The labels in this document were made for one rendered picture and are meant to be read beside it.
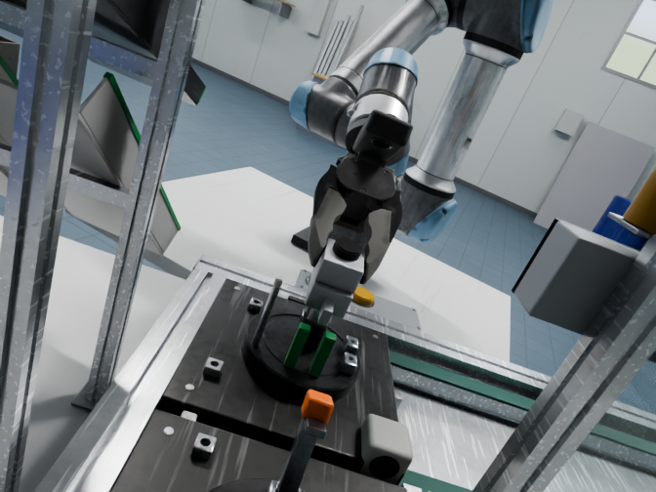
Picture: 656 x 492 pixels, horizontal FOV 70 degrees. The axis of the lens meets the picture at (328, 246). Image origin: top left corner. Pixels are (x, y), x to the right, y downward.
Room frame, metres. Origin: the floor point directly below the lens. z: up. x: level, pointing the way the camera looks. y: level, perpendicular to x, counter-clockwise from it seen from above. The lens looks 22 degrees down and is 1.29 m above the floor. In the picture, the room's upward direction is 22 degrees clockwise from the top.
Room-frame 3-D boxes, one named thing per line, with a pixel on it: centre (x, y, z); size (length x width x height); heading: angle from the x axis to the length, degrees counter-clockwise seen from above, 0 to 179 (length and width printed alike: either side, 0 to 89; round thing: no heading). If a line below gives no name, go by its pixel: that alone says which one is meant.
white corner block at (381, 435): (0.37, -0.13, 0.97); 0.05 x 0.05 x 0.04; 6
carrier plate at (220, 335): (0.45, -0.02, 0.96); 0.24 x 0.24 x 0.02; 6
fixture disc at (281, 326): (0.45, -0.02, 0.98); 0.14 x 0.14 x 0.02
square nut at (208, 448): (0.28, 0.03, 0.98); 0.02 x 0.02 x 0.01; 6
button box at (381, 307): (0.68, -0.08, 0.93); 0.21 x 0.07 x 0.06; 96
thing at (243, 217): (1.03, -0.02, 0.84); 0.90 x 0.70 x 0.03; 76
